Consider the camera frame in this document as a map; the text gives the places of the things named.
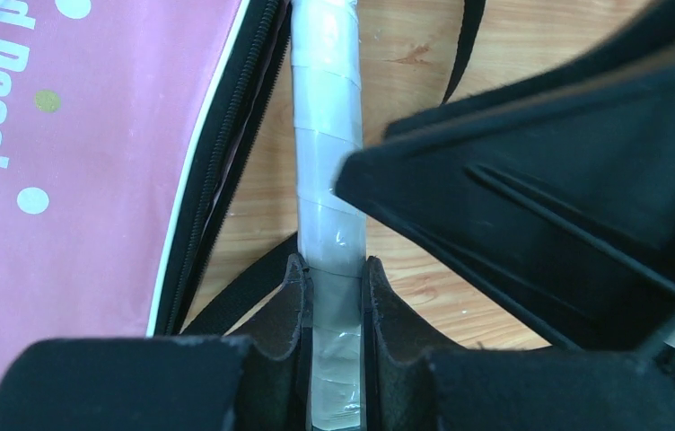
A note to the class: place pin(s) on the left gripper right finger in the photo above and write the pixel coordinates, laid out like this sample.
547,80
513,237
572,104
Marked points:
419,379

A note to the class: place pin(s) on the pink racket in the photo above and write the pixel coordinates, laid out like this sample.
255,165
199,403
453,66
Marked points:
328,127

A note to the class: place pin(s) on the pink racket cover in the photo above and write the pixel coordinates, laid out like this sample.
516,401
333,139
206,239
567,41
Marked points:
123,128

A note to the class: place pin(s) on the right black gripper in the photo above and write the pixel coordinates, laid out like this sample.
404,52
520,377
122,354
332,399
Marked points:
554,196

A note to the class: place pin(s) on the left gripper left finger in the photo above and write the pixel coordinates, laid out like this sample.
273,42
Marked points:
253,379

